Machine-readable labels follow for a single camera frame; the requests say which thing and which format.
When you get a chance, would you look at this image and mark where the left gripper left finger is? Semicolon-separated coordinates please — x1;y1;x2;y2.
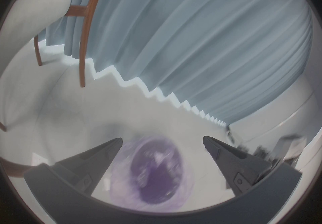
53;138;123;196

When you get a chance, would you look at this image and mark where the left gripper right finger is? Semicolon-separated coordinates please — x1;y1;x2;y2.
203;136;273;196

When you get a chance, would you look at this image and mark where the purple plastic bag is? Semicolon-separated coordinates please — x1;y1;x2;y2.
109;135;195;212

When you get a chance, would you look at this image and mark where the white trash bin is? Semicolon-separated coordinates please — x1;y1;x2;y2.
111;136;195;211

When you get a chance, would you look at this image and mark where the pale blue curtain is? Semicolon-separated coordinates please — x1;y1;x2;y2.
20;0;313;128

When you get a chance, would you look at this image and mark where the white cushioned wooden chair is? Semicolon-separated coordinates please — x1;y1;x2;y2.
0;0;116;186

